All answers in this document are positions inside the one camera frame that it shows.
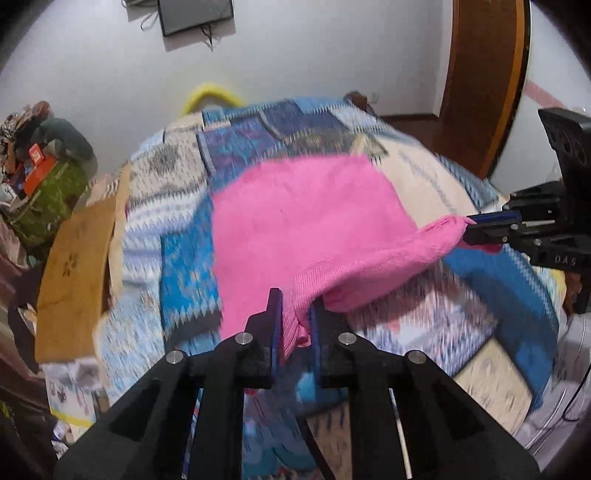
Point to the small red box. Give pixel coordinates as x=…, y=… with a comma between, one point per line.
x=35, y=153

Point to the blue patchwork blanket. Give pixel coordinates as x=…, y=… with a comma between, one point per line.
x=184, y=258

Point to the orange box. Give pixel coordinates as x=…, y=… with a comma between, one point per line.
x=39, y=174

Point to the yellow foam noodle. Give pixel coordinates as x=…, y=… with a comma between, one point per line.
x=207, y=88

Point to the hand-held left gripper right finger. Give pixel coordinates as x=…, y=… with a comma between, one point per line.
x=316, y=346

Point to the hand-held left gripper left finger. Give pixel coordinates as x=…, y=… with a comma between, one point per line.
x=276, y=332

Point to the pile of papers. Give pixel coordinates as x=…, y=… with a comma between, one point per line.
x=69, y=392

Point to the small black monitor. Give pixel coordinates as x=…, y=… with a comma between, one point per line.
x=194, y=14

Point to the brown bed post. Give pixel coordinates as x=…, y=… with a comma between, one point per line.
x=355, y=98

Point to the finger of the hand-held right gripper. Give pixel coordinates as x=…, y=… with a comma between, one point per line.
x=498, y=218
x=489, y=234

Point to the pink button shirt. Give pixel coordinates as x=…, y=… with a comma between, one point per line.
x=300, y=221

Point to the pile of mixed clothes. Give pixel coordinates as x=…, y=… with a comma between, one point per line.
x=18, y=120

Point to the green storage box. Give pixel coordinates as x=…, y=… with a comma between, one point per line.
x=51, y=198

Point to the brown wooden door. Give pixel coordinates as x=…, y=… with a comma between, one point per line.
x=485, y=69

